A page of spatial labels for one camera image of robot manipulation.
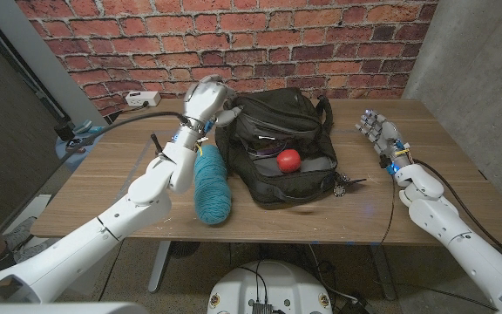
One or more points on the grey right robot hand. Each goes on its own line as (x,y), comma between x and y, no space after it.
(386,135)

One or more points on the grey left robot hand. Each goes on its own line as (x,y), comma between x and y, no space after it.
(205,98)

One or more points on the red ball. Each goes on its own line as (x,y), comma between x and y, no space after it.
(289,161)

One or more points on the black backpack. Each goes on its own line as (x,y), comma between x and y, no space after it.
(286,192)

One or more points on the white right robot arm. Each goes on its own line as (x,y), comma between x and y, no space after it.
(451,227)

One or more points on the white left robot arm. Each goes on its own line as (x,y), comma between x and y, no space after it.
(103,227)

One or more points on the teal yarn skein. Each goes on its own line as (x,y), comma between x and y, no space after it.
(212,187)

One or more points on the white power strip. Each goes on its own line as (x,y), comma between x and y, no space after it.
(140,98)

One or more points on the red brick print backdrop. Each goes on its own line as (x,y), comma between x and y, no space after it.
(277,43)

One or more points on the small blue box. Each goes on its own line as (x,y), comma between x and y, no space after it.
(95,130)

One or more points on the grey teal case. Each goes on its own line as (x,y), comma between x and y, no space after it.
(81,126)

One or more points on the dark table leg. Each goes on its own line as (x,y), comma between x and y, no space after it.
(381,270)

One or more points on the black box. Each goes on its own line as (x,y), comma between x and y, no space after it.
(63,131)

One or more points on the blue round stool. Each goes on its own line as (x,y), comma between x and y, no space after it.
(70,159)

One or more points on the black round fan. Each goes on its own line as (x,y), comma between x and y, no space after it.
(185,249)

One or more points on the black power adapter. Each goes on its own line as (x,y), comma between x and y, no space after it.
(355,305)

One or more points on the grey table leg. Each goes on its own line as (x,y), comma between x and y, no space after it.
(159,266)

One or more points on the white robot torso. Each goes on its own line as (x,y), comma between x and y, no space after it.
(268,283)

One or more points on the grey sneaker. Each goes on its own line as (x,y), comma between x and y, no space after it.
(20,233)

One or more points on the white robot chest edge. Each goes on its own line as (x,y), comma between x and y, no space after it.
(59,309)

